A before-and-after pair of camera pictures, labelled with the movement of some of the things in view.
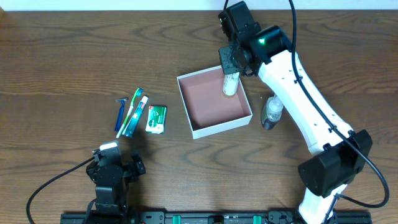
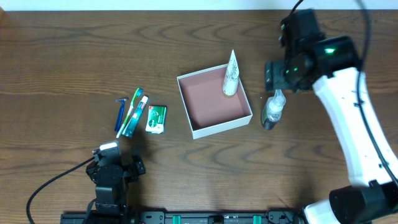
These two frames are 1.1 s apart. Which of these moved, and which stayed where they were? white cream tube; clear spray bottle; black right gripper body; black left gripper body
Moved: black right gripper body
Stayed: clear spray bottle; black left gripper body; white cream tube
